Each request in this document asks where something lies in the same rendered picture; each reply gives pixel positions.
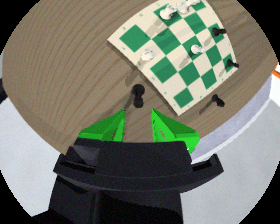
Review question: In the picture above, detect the green and white chessboard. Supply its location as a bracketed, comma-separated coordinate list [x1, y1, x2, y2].
[107, 0, 238, 116]

